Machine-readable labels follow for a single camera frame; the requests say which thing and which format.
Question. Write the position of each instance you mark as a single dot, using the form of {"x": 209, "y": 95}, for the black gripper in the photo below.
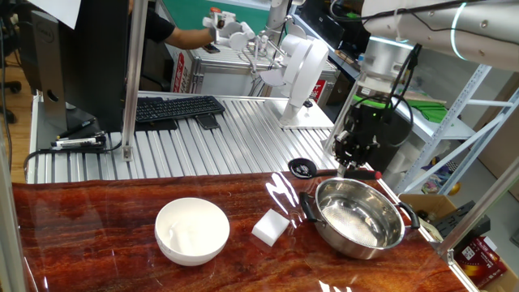
{"x": 367, "y": 123}

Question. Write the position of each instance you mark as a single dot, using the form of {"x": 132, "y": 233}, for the white haptic control device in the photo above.
{"x": 304, "y": 69}

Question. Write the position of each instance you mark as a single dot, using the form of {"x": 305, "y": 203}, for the person bare forearm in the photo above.
{"x": 186, "y": 38}

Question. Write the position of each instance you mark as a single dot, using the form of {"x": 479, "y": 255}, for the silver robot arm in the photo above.
{"x": 438, "y": 28}

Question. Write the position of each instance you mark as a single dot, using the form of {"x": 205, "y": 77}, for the white ceramic bowl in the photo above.
{"x": 190, "y": 231}

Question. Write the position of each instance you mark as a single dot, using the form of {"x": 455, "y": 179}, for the person hand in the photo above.
{"x": 211, "y": 34}

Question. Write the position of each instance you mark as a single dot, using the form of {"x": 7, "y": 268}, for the green cloth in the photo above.
{"x": 430, "y": 110}

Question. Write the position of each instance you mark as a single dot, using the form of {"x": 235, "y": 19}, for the brown cardboard box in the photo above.
{"x": 425, "y": 203}

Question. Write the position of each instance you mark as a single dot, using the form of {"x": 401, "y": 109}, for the yellow ball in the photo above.
{"x": 455, "y": 189}

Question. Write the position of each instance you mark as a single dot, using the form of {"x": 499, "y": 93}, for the white metal shelf rack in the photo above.
{"x": 458, "y": 121}

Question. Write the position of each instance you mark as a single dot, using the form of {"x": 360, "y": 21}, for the white sponge block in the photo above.
{"x": 269, "y": 227}

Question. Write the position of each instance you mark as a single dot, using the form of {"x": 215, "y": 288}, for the black plastic case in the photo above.
{"x": 458, "y": 221}

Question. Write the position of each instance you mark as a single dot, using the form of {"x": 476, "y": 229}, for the silver aluminium flight case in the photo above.
{"x": 227, "y": 77}

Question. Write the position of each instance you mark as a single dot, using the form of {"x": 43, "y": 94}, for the black smartphone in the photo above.
{"x": 211, "y": 48}
{"x": 207, "y": 121}

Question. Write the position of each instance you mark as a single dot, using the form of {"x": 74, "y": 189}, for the red printed carton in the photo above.
{"x": 478, "y": 259}

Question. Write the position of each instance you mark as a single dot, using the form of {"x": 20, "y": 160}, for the black keyboard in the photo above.
{"x": 178, "y": 108}

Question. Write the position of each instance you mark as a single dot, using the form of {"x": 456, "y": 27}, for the red and white sign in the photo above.
{"x": 180, "y": 71}

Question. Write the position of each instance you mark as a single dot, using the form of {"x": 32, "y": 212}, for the glass jar orange lid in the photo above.
{"x": 215, "y": 9}

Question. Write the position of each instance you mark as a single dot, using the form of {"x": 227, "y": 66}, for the black flat pad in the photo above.
{"x": 156, "y": 125}

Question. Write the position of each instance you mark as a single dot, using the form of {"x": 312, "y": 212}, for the black shirt sleeve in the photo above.
{"x": 156, "y": 26}

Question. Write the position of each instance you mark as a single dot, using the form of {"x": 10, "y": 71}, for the wood pattern table mat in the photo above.
{"x": 101, "y": 251}

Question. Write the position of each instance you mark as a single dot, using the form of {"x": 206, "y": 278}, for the white marker pen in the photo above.
{"x": 79, "y": 142}

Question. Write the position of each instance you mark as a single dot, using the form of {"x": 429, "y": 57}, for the black computer monitor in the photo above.
{"x": 93, "y": 61}

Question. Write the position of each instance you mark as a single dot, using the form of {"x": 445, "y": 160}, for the black pen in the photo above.
{"x": 77, "y": 129}

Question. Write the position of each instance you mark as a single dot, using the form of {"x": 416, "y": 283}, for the white paper sheet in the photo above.
{"x": 54, "y": 11}

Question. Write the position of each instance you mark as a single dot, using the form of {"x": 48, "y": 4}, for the black office chair base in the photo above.
{"x": 10, "y": 87}

